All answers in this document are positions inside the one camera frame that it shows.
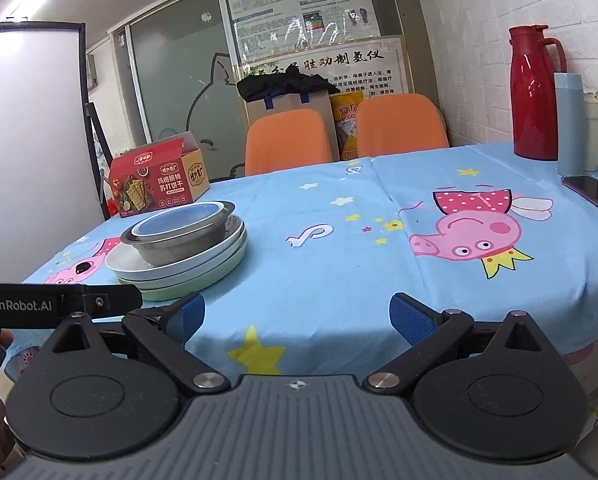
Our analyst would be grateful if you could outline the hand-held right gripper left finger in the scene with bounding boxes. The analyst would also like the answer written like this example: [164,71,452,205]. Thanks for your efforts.
[44,291,231,394]

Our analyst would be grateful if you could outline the smartphone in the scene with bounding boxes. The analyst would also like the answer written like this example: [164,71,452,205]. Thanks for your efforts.
[561,175,598,221]

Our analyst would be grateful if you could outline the plain white plate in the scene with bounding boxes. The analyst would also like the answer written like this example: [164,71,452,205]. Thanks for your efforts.
[116,230,249,292]

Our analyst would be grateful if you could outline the black stand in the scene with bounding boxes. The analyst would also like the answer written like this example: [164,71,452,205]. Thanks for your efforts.
[85,102,114,222]

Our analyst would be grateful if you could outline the white reflector panel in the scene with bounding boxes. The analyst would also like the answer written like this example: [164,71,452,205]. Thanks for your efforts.
[0,21,106,282]

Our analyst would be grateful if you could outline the yellow packet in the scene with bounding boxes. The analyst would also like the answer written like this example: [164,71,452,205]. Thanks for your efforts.
[329,91,368,162]

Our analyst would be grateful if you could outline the light blue tumbler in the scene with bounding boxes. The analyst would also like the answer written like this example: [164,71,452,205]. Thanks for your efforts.
[553,72,588,177]

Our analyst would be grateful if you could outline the black cloth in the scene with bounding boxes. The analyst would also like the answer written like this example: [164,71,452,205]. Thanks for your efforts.
[236,70,341,104]

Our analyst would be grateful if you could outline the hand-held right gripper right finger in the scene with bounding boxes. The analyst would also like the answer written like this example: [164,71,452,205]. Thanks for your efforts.
[361,292,551,392]

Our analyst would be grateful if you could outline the white cup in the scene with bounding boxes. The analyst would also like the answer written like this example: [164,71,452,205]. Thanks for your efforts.
[583,91,598,172]

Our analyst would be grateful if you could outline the white floral plate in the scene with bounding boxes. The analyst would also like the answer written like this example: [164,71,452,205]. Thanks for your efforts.
[105,214,248,284]

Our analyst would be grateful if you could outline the brown carton with blue handles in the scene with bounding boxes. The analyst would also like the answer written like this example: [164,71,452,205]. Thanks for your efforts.
[241,90,341,162]

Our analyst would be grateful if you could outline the blue plastic bowl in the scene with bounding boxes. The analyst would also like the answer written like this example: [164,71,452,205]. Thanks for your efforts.
[137,202,225,237]

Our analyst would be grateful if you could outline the snack cardboard box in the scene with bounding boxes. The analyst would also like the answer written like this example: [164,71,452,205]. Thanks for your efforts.
[106,131,212,219]

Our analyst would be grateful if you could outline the blue printed tablecloth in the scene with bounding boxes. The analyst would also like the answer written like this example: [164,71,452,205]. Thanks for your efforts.
[4,141,598,392]

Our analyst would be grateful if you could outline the red thermos jug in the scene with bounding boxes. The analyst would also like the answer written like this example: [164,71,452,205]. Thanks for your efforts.
[509,25,568,161]

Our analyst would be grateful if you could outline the orange chair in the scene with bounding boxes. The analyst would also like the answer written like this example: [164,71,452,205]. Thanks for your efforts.
[245,109,336,177]
[356,94,451,160]

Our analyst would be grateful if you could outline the light green plate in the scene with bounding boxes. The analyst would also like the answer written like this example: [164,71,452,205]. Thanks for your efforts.
[137,241,249,303]

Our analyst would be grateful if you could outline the stainless steel bowl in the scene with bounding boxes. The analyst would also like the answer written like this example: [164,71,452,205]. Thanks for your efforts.
[120,200,238,269]

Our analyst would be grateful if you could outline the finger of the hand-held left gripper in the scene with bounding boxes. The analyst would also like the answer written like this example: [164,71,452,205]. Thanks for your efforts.
[81,285,144,321]

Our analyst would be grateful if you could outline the green wall poster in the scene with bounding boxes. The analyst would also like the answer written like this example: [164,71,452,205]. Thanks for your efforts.
[221,0,383,69]

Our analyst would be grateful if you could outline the frosted glass door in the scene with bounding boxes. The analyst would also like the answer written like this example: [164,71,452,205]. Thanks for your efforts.
[111,0,241,182]

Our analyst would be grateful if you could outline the framed sign board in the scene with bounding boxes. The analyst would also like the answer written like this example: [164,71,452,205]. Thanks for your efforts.
[239,35,410,100]

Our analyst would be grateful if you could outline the white ribbed bowl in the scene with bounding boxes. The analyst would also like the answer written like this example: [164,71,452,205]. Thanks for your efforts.
[130,201,231,240]

